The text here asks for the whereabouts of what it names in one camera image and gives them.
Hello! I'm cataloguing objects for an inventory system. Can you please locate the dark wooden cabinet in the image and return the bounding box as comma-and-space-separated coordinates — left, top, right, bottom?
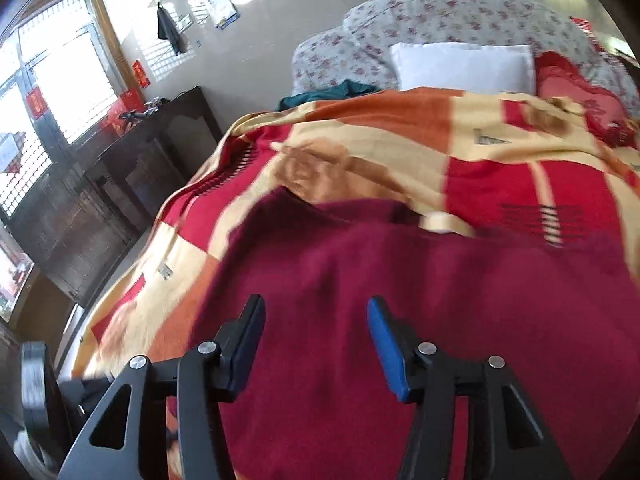
1, 87, 222, 306

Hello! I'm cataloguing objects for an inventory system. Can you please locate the orange red patterned blanket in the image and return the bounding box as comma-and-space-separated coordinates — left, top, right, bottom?
71, 86, 640, 480

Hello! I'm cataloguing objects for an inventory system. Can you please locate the red embroidered pillow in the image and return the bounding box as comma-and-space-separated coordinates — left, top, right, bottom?
535, 51, 639, 150

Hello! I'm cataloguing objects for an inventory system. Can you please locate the white pillow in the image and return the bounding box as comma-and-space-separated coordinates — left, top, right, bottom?
390, 42, 536, 94

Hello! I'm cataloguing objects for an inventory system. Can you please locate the window with grille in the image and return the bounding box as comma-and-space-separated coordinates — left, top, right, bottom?
1, 0, 124, 217

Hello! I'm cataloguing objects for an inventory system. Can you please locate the teal cloth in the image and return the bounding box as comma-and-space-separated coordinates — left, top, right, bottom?
276, 79, 380, 112

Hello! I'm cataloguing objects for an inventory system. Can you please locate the dark hanging garment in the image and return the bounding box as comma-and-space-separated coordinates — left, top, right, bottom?
156, 3, 184, 55

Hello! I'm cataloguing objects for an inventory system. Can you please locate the floral quilt bundle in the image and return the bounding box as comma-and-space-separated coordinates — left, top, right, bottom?
292, 0, 639, 116

